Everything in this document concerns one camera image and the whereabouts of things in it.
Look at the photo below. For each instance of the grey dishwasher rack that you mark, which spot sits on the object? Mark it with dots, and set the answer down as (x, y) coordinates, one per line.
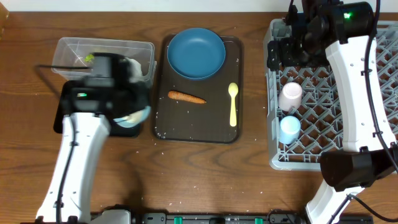
(319, 113)

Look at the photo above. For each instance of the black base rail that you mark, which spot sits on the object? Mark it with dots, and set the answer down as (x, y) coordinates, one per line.
(217, 219)

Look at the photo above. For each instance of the clear plastic bin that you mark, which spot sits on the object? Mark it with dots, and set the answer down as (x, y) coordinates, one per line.
(71, 52)

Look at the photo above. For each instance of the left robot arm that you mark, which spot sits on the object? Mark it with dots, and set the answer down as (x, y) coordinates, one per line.
(110, 101)

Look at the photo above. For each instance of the dark brown serving tray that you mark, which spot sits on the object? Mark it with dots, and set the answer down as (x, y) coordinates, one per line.
(185, 121)

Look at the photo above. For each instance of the light blue cup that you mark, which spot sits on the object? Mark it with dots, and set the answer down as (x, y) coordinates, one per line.
(289, 129)

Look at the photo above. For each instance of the orange carrot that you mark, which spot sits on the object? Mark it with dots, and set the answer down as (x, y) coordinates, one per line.
(179, 96)

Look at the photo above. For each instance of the dark blue plate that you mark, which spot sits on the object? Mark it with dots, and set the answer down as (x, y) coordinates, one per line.
(196, 53)

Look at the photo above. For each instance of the light blue bowl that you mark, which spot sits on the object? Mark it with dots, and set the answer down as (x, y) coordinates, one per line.
(133, 119)

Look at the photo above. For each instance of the white napkin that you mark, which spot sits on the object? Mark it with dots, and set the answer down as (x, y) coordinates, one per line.
(135, 70)

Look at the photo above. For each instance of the yellow plastic spoon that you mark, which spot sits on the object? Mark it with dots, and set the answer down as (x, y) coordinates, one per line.
(233, 91)

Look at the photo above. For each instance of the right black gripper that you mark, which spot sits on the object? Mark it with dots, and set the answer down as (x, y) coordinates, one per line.
(285, 45)

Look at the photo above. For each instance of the pink cup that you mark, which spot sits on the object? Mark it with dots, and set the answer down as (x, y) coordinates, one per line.
(290, 97)

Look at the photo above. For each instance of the black rectangular bin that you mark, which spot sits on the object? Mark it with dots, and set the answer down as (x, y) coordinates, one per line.
(116, 130)

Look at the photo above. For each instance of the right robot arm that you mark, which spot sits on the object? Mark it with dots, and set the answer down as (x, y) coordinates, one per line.
(343, 37)

